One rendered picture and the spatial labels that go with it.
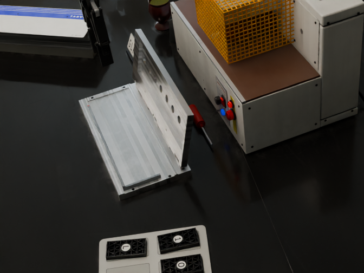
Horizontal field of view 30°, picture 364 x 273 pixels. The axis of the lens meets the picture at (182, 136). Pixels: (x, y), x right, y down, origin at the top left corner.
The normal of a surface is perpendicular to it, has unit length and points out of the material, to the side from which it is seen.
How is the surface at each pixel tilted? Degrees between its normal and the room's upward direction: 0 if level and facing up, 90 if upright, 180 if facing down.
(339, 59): 90
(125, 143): 0
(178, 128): 76
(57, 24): 0
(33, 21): 0
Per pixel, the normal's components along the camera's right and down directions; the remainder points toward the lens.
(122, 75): -0.12, -0.72
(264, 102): 0.35, 0.61
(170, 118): -0.93, 0.15
